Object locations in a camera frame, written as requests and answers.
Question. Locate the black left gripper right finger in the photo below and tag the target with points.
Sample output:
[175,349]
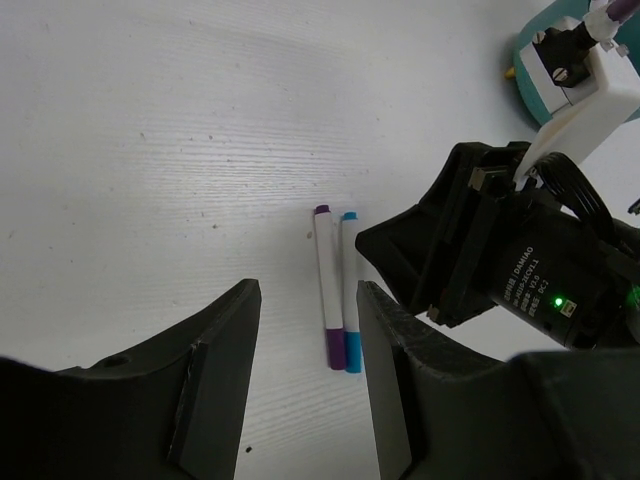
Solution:
[443,411]

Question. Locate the teal round divided container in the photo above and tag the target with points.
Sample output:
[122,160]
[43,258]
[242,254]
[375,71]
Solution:
[574,52]

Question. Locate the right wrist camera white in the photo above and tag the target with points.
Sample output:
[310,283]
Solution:
[575,120]

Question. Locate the purple cap white marker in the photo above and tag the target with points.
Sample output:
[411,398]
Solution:
[330,288]

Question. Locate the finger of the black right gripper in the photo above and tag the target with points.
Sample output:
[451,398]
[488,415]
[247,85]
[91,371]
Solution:
[398,250]

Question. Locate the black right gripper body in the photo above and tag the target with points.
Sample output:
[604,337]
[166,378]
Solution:
[550,253]

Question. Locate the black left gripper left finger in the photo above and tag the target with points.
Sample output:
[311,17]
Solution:
[171,407]

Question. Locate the blue cap white marker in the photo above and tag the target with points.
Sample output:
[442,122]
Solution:
[350,278]

